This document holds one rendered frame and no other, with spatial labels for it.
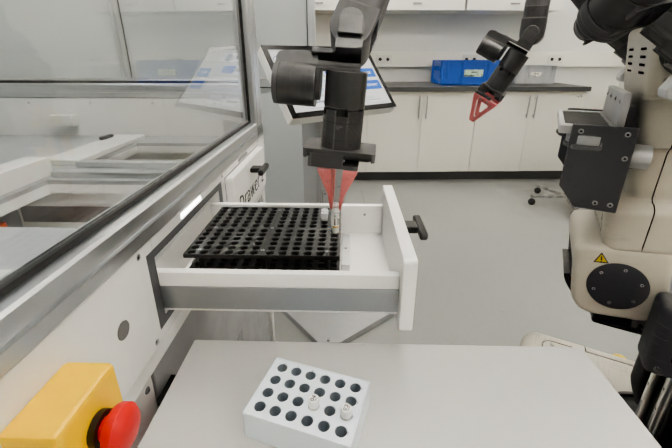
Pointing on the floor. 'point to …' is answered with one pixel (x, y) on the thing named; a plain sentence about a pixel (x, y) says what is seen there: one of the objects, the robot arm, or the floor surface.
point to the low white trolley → (410, 396)
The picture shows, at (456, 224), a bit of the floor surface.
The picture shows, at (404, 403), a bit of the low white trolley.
